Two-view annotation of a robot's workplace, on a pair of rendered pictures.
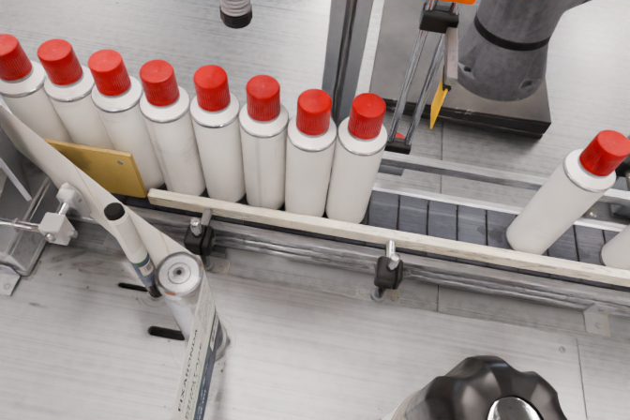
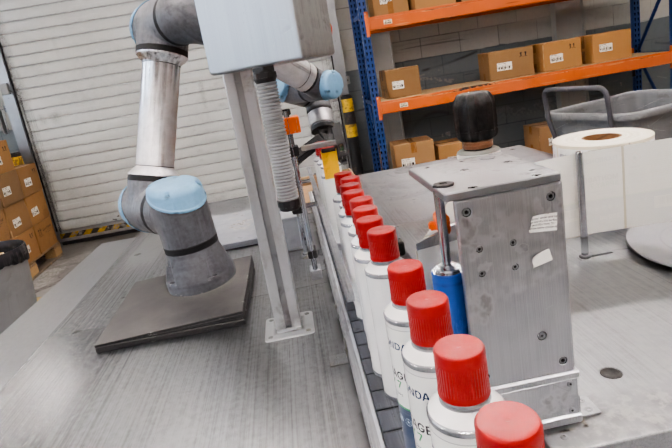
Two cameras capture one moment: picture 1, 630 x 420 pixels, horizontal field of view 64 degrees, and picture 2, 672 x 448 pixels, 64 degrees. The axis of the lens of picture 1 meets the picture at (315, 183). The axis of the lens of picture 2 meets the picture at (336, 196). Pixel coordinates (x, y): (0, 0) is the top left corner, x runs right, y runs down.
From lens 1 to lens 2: 1.01 m
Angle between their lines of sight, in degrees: 83
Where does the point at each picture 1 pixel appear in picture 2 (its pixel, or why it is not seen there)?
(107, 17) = not seen: outside the picture
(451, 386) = (470, 97)
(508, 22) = (209, 225)
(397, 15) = (131, 330)
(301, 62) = (193, 366)
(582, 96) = not seen: hidden behind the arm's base
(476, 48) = (207, 259)
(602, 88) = not seen: hidden behind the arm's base
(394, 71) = (210, 310)
